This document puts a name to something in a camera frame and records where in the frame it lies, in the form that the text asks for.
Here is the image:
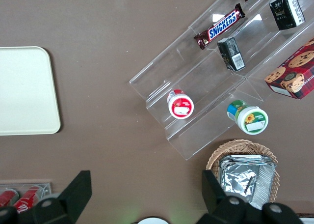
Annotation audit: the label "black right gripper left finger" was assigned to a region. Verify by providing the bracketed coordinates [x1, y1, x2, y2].
[0, 170, 93, 224]

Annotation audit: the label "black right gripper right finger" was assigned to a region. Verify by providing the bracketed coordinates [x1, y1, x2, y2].
[196, 169, 305, 224]

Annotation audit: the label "wicker basket with foil packs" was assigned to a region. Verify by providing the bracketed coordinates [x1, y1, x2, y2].
[205, 139, 280, 204]

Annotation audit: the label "cream rectangular serving tray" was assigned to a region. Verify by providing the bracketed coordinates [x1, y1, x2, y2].
[0, 46, 61, 136]

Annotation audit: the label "clear acrylic bottle rack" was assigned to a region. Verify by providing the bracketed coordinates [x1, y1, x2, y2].
[0, 182, 52, 202]

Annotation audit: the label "crumpled foil wrapped package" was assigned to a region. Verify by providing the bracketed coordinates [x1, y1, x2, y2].
[219, 160, 261, 203]

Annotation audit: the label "red soda cans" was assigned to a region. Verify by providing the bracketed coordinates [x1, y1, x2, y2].
[12, 185, 46, 214]

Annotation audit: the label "silver foil packets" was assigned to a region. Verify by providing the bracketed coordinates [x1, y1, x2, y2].
[220, 154, 278, 211]

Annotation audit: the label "red cola bottle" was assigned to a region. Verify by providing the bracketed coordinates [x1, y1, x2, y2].
[0, 188, 20, 207]

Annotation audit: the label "green lidded small jar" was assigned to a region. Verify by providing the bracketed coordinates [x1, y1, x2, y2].
[226, 100, 269, 136]

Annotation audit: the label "red lidded small jar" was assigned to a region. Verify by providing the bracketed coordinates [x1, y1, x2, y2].
[167, 89, 195, 120]

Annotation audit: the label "clear acrylic stepped shelf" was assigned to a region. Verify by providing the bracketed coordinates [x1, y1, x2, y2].
[129, 0, 314, 161]

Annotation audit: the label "small black drink carton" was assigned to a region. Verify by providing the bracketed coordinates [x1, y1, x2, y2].
[269, 0, 306, 31]
[217, 36, 246, 72]

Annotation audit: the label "red tartan cookie box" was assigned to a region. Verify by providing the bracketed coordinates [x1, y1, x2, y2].
[264, 38, 314, 100]

